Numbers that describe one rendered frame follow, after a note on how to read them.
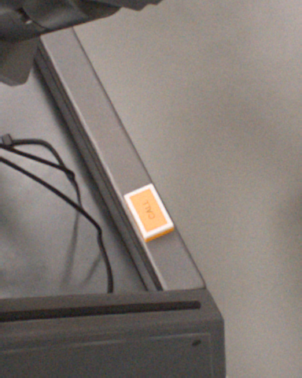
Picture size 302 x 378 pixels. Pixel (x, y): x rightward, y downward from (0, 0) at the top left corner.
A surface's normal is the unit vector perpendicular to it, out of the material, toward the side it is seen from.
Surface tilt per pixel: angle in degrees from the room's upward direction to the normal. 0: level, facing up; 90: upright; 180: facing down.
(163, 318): 43
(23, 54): 49
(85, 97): 0
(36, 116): 0
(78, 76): 0
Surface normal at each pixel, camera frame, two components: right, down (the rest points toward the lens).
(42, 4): -0.59, 0.62
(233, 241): -0.07, -0.48
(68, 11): -0.40, 0.83
